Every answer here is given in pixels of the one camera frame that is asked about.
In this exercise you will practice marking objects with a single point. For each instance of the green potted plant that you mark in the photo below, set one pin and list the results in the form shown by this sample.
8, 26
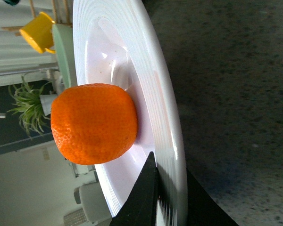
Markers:
28, 106

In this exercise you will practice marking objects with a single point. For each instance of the light green bowl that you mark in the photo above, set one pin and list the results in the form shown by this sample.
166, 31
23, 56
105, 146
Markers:
64, 47

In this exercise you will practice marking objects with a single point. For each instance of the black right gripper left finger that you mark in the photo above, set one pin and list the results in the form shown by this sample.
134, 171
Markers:
140, 209

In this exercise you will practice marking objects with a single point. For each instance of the wooden dish rack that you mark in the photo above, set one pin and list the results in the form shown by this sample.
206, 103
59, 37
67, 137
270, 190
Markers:
62, 14

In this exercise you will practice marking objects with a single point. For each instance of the orange mandarin fruit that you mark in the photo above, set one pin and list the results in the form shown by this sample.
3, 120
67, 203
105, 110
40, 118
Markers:
93, 123

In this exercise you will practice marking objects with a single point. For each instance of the white ridged plate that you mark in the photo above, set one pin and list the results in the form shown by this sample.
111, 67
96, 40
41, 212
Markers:
115, 43

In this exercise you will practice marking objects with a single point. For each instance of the dark green object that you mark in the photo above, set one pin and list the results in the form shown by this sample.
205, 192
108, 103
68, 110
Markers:
12, 2

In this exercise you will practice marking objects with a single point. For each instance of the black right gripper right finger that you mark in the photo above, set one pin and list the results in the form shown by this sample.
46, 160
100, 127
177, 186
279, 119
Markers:
202, 209

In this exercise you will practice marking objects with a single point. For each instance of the yellow mug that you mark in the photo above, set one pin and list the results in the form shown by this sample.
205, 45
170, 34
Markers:
38, 33

